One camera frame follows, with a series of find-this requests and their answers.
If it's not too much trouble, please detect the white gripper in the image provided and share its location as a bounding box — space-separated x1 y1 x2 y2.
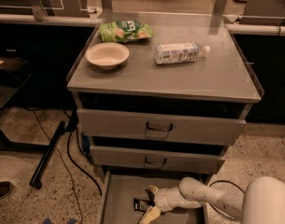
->
138 185 202 224

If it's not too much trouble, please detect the black rxbar chocolate wrapper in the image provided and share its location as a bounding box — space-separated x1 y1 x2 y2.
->
134 198 154 212

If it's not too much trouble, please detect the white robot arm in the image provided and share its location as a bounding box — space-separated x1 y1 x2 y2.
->
139 176 285 224

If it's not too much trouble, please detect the grey bottom drawer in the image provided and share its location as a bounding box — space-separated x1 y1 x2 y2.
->
96 169 208 224

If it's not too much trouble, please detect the grey drawer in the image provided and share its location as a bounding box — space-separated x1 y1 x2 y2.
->
78 109 246 146
96 169 208 224
90 146 224 174

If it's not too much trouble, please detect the grey middle drawer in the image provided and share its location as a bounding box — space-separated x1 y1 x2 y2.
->
90 146 224 174

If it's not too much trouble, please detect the grey top drawer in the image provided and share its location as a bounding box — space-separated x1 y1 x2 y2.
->
78 109 246 146

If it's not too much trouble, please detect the grey metal drawer cabinet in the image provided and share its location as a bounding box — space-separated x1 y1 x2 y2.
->
66 11 265 224

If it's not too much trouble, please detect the clear plastic water bottle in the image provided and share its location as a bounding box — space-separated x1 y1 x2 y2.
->
154 42 211 65

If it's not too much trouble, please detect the white paper bowl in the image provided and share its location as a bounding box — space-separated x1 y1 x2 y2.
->
85 42 129 70

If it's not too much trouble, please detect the dark shoe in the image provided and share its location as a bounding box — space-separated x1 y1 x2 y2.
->
0 181 13 199

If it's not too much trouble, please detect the green snack bag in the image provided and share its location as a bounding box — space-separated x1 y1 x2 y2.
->
99 20 153 43

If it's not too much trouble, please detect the dark side table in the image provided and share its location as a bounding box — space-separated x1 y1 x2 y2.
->
0 49 31 109

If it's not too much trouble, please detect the black cable loop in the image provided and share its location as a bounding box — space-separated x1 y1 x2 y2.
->
207 179 246 222

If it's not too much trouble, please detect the black floor cable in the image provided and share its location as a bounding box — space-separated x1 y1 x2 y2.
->
23 107 103 224

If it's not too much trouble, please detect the black table leg frame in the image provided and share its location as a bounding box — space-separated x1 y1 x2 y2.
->
0 121 65 189

